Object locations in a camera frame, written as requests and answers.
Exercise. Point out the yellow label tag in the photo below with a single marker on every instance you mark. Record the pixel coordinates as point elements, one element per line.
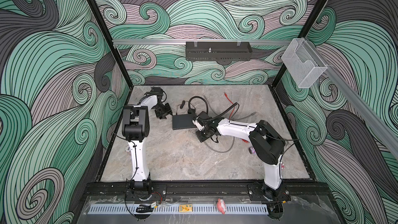
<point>185,208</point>

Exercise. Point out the pink toy on duct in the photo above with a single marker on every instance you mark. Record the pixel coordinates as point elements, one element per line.
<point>221,206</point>

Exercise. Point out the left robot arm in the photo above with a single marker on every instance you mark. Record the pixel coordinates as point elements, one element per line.
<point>135,128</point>

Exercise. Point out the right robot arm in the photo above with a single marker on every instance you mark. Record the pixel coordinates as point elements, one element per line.
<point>266,141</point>

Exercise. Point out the glittery purple microphone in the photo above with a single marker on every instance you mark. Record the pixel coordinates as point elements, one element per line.
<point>252,151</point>

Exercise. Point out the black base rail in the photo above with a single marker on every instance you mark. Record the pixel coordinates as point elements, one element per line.
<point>254,190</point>

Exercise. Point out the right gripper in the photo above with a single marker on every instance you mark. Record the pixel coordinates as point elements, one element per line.
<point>200,138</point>

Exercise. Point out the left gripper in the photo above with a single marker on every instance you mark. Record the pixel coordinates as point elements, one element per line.
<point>168,111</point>

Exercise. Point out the black network switch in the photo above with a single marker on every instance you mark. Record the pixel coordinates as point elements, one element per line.
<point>183,121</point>

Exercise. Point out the black wall-mounted tray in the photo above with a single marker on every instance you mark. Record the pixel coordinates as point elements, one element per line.
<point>219,51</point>

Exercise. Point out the clear plastic wall bin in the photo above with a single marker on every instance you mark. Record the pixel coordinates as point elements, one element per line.
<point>304,62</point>

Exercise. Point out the white slotted cable duct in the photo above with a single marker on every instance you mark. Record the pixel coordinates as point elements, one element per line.
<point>206,209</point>

